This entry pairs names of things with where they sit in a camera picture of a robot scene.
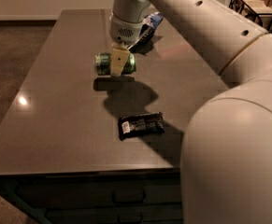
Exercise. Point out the black lower drawer handle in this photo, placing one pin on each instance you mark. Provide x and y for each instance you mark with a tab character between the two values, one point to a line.
130	219

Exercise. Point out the black snack packet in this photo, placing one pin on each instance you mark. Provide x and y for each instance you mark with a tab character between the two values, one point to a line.
140	125

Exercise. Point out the black drawer handle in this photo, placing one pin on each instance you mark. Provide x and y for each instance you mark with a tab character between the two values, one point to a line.
128	196
130	219

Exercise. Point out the black upper drawer handle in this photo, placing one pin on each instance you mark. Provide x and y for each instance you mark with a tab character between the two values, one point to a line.
128	196

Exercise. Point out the dark drawer cabinet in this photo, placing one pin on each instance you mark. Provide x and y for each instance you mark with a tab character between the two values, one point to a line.
87	198

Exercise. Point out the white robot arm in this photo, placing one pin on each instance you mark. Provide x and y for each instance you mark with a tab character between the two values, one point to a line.
226	155

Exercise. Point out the green soda can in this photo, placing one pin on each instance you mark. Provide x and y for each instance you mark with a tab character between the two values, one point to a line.
102	64

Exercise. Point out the blue chip bag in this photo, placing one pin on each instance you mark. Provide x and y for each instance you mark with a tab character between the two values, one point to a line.
150	24

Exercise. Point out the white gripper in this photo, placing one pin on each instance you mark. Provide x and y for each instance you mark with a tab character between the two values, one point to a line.
125	31

